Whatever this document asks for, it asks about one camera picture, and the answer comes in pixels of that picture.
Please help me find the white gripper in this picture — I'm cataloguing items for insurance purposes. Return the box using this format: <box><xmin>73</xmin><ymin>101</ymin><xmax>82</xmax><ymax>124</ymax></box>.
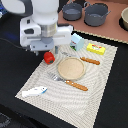
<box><xmin>20</xmin><ymin>17</ymin><xmax>73</xmax><ymax>54</ymax></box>

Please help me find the red toy tomato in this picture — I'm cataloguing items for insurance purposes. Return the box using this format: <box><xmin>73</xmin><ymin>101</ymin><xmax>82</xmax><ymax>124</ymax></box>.
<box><xmin>44</xmin><ymin>52</ymin><xmax>55</xmax><ymax>64</ymax></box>

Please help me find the light blue toy carton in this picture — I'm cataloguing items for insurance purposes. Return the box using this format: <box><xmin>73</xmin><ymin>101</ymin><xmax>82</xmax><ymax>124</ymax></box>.
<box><xmin>70</xmin><ymin>33</ymin><xmax>85</xmax><ymax>51</ymax></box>

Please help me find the yellow toy butter box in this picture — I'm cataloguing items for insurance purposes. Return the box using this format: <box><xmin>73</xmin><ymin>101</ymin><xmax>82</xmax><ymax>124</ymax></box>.
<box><xmin>86</xmin><ymin>43</ymin><xmax>105</xmax><ymax>55</ymax></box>

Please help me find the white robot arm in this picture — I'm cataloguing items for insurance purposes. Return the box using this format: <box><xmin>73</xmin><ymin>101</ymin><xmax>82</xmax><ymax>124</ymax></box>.
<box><xmin>1</xmin><ymin>0</ymin><xmax>73</xmax><ymax>53</ymax></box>

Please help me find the small grey pot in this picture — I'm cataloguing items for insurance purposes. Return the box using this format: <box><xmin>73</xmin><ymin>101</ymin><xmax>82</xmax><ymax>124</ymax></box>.
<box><xmin>62</xmin><ymin>2</ymin><xmax>82</xmax><ymax>21</ymax></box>

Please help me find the round wooden plate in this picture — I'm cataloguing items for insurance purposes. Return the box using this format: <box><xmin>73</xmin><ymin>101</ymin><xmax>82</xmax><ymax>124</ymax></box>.
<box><xmin>58</xmin><ymin>57</ymin><xmax>86</xmax><ymax>80</ymax></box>

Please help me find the large grey pot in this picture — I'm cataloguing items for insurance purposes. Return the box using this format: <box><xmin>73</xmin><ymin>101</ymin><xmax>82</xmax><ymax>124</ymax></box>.
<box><xmin>84</xmin><ymin>2</ymin><xmax>110</xmax><ymax>27</ymax></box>

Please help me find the beige woven placemat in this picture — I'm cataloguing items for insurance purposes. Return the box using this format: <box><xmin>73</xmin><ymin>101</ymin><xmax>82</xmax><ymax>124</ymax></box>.
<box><xmin>16</xmin><ymin>40</ymin><xmax>117</xmax><ymax>128</ymax></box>

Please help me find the pink wooden tray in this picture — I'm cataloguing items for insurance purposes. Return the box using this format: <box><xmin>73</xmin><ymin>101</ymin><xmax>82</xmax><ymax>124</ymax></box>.
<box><xmin>57</xmin><ymin>0</ymin><xmax>128</xmax><ymax>45</ymax></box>

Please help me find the beige bowl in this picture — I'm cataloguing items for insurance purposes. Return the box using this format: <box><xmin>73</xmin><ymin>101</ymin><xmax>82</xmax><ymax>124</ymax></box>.
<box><xmin>121</xmin><ymin>7</ymin><xmax>128</xmax><ymax>31</ymax></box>

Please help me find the fork with wooden handle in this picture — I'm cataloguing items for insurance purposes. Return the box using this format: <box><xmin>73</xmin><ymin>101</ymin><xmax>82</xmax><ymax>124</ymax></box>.
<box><xmin>48</xmin><ymin>73</ymin><xmax>88</xmax><ymax>91</ymax></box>

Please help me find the knife with wooden handle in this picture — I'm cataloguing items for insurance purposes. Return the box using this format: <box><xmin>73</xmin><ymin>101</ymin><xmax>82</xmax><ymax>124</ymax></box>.
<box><xmin>61</xmin><ymin>52</ymin><xmax>100</xmax><ymax>65</ymax></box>

